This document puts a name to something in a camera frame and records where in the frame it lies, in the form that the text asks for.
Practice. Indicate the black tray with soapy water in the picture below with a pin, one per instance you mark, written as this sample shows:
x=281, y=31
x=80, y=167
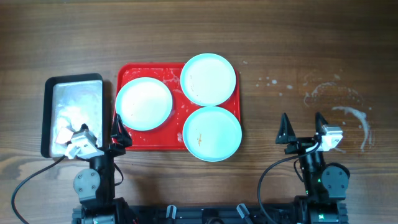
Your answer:
x=69, y=102

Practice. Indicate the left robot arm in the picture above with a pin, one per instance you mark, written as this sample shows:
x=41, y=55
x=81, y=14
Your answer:
x=96, y=185

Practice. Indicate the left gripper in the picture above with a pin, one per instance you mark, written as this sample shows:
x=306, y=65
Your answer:
x=109, y=149

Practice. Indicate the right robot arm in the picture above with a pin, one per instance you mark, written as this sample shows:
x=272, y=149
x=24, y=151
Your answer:
x=325, y=184

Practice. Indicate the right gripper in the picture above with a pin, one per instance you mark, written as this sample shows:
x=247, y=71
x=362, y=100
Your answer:
x=302, y=144

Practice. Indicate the red plastic tray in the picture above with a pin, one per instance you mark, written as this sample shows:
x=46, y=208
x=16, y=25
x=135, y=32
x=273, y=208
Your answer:
x=168, y=136

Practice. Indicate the light blue plate with sauce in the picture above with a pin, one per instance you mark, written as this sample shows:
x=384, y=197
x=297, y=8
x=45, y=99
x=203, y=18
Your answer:
x=212, y=134

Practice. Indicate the pink sponge with green scourer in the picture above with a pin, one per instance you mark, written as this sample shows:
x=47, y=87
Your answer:
x=64, y=136

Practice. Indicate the light blue plate top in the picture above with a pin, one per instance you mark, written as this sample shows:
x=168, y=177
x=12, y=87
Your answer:
x=208, y=79

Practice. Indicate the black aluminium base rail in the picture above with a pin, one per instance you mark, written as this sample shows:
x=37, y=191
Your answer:
x=281, y=213

